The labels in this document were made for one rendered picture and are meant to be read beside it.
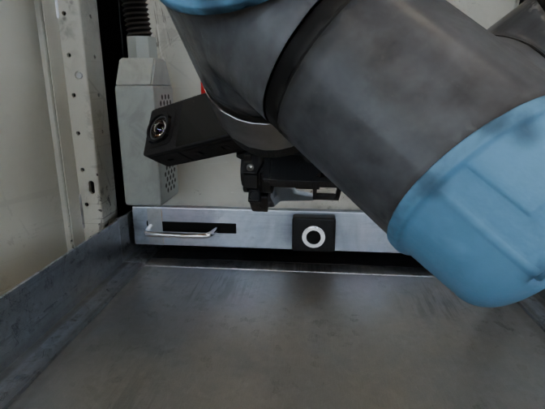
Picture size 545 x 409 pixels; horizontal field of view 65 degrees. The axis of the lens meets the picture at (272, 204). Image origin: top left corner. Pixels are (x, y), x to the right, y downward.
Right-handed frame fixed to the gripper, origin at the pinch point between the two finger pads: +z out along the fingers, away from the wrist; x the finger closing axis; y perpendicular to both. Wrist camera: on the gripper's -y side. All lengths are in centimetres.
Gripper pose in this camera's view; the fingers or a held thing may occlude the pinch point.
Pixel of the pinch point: (268, 187)
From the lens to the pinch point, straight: 47.0
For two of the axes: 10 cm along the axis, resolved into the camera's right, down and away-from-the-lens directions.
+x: 0.7, -9.7, 2.5
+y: 9.9, 0.4, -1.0
